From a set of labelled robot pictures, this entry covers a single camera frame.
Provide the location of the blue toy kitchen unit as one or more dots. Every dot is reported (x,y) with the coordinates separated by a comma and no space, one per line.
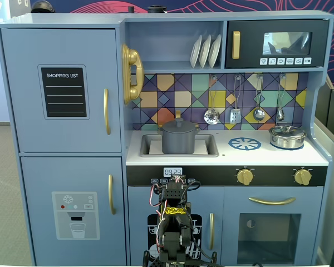
(80,19)

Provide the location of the gray toy sink basin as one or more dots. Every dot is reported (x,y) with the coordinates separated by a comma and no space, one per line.
(144,146)

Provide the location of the black shopping list chalkboard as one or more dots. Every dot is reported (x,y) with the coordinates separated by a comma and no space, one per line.
(64,91)

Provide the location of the gray pot lid with knob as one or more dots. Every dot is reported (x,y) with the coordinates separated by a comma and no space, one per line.
(179,127)

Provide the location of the steel perforated skimmer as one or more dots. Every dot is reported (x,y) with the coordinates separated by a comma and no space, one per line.
(211,116)

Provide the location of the digital clock display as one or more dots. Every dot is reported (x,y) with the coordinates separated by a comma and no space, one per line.
(172,172)

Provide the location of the black round device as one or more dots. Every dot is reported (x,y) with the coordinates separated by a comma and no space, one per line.
(157,9)

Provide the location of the gold toy telephone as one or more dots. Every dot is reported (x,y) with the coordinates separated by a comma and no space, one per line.
(131,59)

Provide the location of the black toy microwave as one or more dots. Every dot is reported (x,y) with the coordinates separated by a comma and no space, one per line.
(250,41)

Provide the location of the small yellow block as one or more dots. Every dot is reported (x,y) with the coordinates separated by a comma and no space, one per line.
(178,113)

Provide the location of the blue fridge door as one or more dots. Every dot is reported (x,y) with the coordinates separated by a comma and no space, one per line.
(22,133)

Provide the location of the small steel spoon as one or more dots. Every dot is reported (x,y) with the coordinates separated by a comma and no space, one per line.
(280,114)

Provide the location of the blue dishwasher door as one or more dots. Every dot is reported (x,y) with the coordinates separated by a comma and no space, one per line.
(139,200)

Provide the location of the blue freezer door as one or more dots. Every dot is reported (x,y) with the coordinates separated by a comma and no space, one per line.
(39,172)

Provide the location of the steel ladle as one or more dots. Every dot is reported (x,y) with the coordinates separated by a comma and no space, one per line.
(259,114)

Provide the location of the small black cylinder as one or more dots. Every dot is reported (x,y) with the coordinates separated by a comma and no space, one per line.
(130,9)

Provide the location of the gold stove knob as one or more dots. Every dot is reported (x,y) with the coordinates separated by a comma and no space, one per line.
(302,177)
(245,176)

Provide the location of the white toy plate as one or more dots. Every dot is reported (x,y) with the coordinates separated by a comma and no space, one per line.
(204,53)
(215,51)
(195,54)

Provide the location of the black dome-shaped object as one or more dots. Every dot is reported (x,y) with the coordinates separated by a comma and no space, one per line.
(42,7)

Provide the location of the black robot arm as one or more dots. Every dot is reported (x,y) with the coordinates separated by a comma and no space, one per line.
(174,194)

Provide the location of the blue oven door with window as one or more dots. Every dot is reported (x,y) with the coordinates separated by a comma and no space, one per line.
(231,205)

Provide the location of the gray plastic pot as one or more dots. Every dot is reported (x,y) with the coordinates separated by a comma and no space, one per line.
(178,143)

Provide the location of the steel slotted spatula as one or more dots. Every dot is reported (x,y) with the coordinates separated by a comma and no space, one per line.
(235,116)

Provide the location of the shiny steel pot lid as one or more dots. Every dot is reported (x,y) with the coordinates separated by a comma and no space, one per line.
(287,130)

